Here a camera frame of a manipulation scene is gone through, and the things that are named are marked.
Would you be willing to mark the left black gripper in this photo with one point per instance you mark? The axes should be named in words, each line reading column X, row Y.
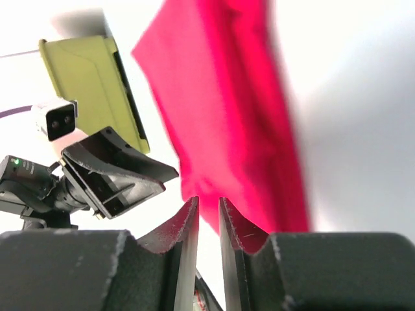
column 111, row 196

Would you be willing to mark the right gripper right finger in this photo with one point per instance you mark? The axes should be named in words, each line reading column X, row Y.
column 313, row 271

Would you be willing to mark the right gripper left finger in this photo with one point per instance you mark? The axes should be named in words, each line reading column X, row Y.
column 63, row 269

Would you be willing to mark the crimson red t shirt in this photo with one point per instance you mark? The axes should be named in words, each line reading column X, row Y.
column 212, row 72

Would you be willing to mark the olive green plastic bin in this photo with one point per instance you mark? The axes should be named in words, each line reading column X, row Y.
column 89, row 70

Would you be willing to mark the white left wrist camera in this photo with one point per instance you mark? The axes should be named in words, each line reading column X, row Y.
column 55, row 122

